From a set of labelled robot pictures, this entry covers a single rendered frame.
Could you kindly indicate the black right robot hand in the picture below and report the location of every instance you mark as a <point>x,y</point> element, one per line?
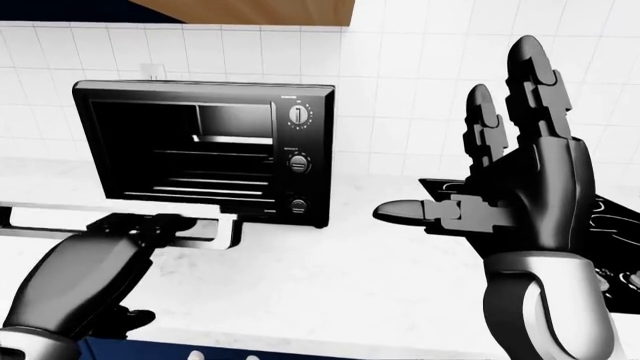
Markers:
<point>555,195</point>

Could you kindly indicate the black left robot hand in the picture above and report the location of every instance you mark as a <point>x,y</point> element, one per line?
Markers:
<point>75,277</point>

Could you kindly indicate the silver oven tray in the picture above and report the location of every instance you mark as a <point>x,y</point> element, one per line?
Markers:
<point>235,140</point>

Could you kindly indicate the small black oven knob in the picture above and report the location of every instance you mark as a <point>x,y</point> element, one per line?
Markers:
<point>298,205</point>

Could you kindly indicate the black oven knob with bars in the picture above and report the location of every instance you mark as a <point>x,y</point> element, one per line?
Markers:
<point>298,164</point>

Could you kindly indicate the black toaster oven body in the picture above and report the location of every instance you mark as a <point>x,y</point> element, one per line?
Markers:
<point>305,150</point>

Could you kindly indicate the black cooktop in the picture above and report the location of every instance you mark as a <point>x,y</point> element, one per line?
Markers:
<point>615,228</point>

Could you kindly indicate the blue base cabinet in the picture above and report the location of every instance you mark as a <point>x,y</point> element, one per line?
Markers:
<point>150,350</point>

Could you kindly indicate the large silver timer knob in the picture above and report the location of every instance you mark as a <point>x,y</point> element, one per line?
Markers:
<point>298,114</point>

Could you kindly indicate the white wall outlet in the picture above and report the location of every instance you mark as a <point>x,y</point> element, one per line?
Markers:
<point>152,71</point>

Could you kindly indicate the dark blue wall cabinet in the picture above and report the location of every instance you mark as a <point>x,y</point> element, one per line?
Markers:
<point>65,9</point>

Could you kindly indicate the wooden wall cabinet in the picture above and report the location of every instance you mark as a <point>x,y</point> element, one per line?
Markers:
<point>250,11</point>

